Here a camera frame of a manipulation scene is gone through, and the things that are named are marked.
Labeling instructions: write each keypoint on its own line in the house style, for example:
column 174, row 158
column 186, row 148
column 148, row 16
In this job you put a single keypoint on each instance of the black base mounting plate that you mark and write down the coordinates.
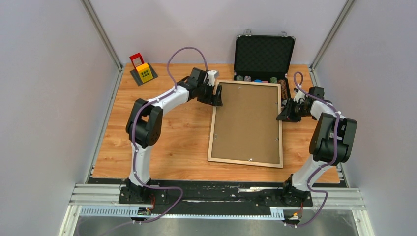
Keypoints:
column 212, row 197

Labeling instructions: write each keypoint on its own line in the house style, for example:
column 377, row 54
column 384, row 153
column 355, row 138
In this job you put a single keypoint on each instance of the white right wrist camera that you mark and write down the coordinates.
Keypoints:
column 299, row 96

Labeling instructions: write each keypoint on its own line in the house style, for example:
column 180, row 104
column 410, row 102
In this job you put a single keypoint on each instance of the brown backing board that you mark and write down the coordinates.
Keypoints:
column 246, row 122

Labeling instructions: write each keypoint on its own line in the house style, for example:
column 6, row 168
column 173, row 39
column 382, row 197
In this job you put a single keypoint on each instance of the aluminium front rail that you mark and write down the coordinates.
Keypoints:
column 101, row 199

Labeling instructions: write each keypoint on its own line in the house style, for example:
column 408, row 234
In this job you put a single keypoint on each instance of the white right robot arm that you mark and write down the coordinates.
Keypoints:
column 331, row 142

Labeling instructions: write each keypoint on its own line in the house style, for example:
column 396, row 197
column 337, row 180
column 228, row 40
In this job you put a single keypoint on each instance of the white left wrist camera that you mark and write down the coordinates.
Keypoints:
column 211, row 77

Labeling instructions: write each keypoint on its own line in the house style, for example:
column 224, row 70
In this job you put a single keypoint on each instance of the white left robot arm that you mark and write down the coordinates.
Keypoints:
column 145, row 124

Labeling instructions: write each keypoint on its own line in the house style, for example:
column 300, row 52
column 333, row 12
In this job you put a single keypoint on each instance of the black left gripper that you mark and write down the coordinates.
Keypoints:
column 215, row 100

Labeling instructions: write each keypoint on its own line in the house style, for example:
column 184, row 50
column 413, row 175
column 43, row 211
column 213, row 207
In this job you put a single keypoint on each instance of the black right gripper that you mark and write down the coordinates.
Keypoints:
column 286, row 114

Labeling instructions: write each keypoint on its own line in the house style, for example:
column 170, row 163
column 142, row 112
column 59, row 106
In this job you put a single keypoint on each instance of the wooden picture frame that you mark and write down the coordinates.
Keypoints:
column 210, row 146

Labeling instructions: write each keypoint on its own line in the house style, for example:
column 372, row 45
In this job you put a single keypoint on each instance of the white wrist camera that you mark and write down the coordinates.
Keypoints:
column 211, row 77
column 299, row 96

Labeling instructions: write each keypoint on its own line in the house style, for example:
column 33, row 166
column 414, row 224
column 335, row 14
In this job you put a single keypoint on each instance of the black poker chip case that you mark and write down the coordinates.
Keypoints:
column 264, row 57

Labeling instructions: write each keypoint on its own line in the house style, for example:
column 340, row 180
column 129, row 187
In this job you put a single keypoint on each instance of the yellow red toy block house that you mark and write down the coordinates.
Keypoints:
column 142, row 71

